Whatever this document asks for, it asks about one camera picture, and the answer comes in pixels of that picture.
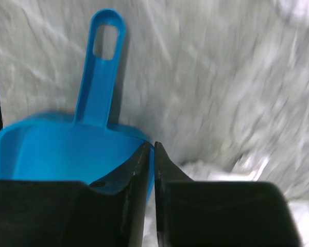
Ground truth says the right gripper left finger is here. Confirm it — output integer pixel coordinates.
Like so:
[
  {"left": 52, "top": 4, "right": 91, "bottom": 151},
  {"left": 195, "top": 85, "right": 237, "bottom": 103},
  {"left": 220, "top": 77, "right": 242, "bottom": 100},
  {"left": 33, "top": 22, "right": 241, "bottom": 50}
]
[{"left": 0, "top": 143, "right": 150, "bottom": 246}]

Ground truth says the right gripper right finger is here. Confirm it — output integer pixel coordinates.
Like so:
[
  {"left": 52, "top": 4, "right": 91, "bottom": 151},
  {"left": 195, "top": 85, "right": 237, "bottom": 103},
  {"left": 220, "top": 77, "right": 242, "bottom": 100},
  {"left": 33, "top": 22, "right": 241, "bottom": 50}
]
[{"left": 154, "top": 142, "right": 301, "bottom": 247}]

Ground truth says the blue dustpan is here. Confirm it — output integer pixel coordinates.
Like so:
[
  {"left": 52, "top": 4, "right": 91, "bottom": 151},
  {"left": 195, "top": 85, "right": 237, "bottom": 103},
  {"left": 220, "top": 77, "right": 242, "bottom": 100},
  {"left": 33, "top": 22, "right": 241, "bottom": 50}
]
[{"left": 0, "top": 8, "right": 155, "bottom": 206}]

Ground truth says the large centre paper scrap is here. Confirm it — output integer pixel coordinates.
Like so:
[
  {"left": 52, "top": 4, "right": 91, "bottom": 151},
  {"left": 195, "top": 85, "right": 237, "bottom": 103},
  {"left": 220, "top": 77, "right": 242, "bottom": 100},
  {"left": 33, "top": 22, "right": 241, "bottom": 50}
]
[{"left": 182, "top": 152, "right": 309, "bottom": 246}]

